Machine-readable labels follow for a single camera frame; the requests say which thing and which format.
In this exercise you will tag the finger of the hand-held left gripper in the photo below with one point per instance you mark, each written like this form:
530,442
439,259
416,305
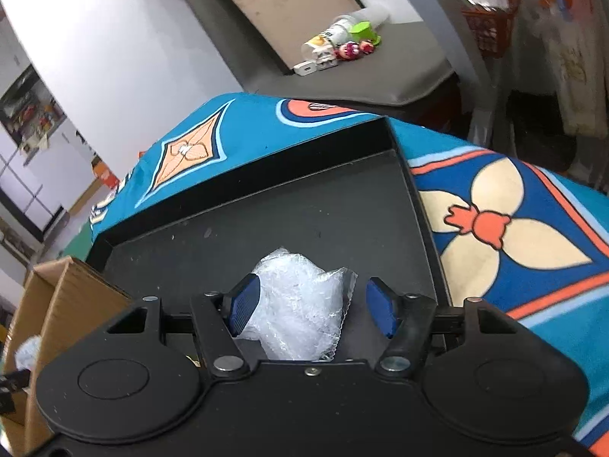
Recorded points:
14,381

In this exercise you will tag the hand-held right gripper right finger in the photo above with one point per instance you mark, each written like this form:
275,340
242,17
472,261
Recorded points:
380,307

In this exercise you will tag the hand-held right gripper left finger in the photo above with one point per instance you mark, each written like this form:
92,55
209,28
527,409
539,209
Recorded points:
242,304

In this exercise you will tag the grey fluffy plush toy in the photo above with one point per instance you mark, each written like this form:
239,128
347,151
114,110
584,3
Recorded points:
29,352

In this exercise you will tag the clear plastic bag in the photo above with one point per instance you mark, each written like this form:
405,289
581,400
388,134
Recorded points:
295,295

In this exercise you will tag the brown cardboard box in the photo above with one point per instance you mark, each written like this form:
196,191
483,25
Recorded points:
62,295

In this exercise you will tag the black shallow tray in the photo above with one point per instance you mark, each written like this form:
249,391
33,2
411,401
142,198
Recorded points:
285,200

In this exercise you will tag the printed teal blanket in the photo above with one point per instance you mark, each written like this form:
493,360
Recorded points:
523,295

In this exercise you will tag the orange carton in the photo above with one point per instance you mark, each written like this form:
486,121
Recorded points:
105,175

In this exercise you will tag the grey padded bench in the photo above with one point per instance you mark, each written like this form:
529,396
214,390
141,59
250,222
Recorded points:
380,71

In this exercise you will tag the white charger block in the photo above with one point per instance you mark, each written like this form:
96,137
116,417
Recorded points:
304,68

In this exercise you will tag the white plug adapter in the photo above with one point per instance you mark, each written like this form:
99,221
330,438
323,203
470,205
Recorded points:
326,63

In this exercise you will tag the pink round toy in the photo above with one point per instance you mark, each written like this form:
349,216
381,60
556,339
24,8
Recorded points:
367,46
348,50

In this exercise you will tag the grey metal table leg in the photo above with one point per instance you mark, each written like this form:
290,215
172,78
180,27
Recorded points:
468,47

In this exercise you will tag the green plastic toy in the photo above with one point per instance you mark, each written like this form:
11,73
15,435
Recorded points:
365,33

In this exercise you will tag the orange plastic basket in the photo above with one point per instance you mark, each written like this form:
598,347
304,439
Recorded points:
490,24

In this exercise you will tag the hanging translucent plastic bag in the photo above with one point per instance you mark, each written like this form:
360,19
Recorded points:
575,66

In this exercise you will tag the brown board with black frame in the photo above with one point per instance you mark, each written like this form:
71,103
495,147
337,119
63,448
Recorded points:
285,4

